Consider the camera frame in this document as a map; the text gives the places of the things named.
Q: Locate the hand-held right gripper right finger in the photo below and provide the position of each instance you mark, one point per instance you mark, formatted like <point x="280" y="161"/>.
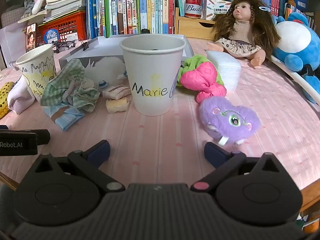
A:
<point x="215" y="153"/>

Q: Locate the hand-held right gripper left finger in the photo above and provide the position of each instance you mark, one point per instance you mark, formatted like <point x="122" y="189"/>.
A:
<point x="98" y="153"/>

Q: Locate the purple plush heart toy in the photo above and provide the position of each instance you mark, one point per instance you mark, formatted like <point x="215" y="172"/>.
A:
<point x="225" y="120"/>

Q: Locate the pale lavender sock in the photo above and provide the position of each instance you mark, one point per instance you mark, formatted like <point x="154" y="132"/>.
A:
<point x="18" y="97"/>

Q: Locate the light blue face mask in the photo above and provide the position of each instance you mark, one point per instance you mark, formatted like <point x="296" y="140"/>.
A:
<point x="67" y="120"/>

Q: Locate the yellow sequin pouch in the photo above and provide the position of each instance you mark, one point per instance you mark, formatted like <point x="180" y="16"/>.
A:
<point x="5" y="97"/>

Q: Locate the pink and green cloth toy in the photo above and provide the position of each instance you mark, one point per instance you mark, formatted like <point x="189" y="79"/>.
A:
<point x="197" y="77"/>

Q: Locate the green checked cloth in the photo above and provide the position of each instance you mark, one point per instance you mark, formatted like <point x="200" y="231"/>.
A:
<point x="72" y="80"/>

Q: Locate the white foam block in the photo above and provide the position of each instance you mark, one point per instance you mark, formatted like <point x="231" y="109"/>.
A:
<point x="230" y="67"/>

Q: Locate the white paper cup with lettering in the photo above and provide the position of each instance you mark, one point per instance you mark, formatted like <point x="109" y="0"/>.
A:
<point x="150" y="67"/>

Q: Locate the grey shallow cardboard box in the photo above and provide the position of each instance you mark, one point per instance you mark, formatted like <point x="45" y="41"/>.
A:
<point x="100" y="50"/>

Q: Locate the pale yellow sponge piece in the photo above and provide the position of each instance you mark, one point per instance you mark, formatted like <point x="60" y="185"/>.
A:
<point x="116" y="105"/>

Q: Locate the pink tablecloth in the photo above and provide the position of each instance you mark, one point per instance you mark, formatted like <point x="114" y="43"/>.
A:
<point x="162" y="130"/>

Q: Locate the small tissue packet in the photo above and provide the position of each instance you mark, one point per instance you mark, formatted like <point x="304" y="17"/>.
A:
<point x="116" y="92"/>

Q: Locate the small blue and white toy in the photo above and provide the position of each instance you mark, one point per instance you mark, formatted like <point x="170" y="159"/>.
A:
<point x="103" y="85"/>

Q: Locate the white paper cup with scribbles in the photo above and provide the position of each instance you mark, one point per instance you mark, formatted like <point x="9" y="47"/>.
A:
<point x="32" y="62"/>

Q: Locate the white paper bag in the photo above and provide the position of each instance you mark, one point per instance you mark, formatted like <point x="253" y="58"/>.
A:
<point x="12" y="42"/>

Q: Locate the black binder clip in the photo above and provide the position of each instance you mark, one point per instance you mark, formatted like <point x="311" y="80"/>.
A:
<point x="86" y="45"/>

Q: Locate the round blue sticker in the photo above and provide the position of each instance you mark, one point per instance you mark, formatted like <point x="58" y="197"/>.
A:
<point x="51" y="36"/>

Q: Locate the white grid board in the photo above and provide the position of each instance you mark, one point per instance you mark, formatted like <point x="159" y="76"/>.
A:
<point x="13" y="17"/>

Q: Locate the red plastic crate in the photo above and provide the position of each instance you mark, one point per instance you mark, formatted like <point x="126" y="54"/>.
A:
<point x="67" y="26"/>

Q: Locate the small wooden drawer box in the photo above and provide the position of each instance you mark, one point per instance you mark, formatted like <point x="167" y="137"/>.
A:
<point x="195" y="28"/>

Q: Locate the doll with brown hair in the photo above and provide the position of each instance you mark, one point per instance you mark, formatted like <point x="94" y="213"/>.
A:
<point x="241" y="27"/>

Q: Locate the grey plush toy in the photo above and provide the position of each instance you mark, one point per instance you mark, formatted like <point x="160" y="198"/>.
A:
<point x="29" y="5"/>

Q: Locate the blue and white plush toy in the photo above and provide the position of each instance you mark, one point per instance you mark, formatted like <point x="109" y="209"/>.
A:
<point x="295" y="37"/>

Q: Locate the white label sticker carton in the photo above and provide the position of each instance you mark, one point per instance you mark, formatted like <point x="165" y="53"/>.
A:
<point x="217" y="8"/>

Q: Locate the stack of flat paperback books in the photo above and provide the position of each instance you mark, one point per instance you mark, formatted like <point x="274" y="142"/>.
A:
<point x="65" y="2"/>

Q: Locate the red drink can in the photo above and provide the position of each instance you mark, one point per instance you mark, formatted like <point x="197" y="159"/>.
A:
<point x="193" y="3"/>

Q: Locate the row of upright books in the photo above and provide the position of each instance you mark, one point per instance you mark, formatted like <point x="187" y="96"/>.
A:
<point x="140" y="7"/>

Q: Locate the black folding frame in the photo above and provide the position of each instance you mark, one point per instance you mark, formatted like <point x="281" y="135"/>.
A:
<point x="62" y="45"/>

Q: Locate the white curved rail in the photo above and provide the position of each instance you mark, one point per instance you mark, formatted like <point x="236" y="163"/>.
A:
<point x="295" y="76"/>

